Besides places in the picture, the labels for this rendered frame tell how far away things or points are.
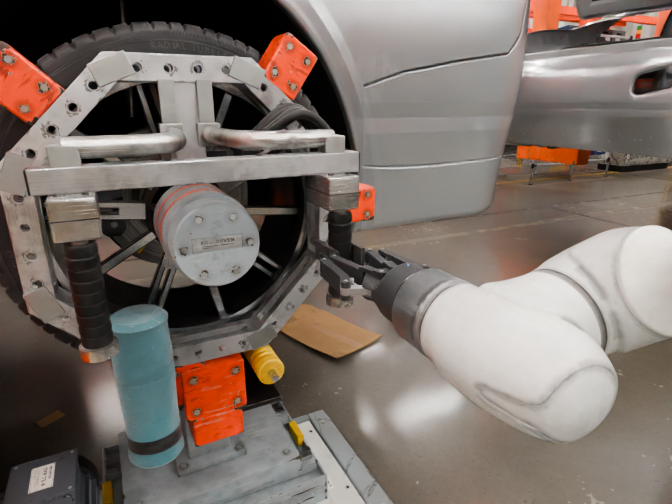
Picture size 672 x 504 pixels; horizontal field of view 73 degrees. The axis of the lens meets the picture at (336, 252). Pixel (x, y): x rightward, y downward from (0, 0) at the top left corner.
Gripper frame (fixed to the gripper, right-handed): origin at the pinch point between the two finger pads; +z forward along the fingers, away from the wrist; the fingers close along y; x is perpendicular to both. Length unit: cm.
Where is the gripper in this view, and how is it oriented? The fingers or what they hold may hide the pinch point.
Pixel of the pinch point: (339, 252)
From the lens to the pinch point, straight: 69.2
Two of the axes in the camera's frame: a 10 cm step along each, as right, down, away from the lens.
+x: 0.0, -9.5, -3.2
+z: -4.6, -2.8, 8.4
